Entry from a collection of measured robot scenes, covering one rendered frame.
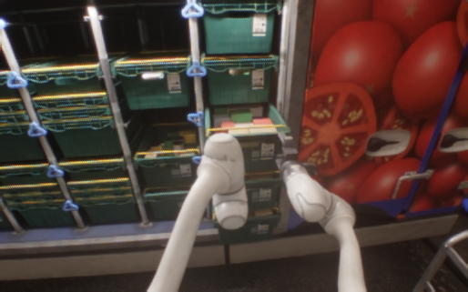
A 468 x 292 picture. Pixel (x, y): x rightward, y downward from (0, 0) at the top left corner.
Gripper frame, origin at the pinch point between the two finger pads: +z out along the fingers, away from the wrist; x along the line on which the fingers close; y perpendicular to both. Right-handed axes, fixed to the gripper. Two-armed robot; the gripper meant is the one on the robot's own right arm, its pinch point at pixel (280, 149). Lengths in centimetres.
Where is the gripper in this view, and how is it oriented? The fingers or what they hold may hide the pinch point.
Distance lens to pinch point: 105.2
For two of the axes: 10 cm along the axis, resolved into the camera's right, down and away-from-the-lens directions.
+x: 0.1, 8.6, 5.1
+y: -9.9, 0.7, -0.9
